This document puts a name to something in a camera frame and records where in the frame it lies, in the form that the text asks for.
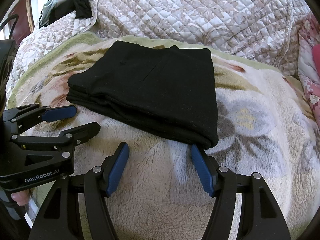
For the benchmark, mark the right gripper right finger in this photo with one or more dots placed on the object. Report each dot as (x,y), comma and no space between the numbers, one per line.
(261,216)

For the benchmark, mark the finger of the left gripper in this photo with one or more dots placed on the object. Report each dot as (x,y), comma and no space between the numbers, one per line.
(80,134)
(59,113)

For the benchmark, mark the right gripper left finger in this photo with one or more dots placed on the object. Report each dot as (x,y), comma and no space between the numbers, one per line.
(77,203)

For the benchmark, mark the black pants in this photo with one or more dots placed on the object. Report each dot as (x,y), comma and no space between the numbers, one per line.
(167,92)

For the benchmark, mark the person's left hand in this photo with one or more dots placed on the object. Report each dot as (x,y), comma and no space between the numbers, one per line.
(21,198)

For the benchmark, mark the black power adapter box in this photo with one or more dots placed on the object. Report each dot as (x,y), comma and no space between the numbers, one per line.
(8,53)

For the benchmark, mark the floral fleece blanket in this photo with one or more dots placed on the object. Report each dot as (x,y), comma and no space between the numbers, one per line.
(265,125)

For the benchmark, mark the dark clothes pile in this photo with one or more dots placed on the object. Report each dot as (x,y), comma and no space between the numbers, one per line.
(53,10)

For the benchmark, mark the magenta pillow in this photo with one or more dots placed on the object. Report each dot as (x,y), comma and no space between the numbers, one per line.
(316,57)

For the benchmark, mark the pink floral comforter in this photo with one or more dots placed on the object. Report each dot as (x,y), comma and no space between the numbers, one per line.
(308,38)

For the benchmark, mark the white quilted bedspread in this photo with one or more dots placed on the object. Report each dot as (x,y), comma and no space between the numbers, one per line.
(262,30)

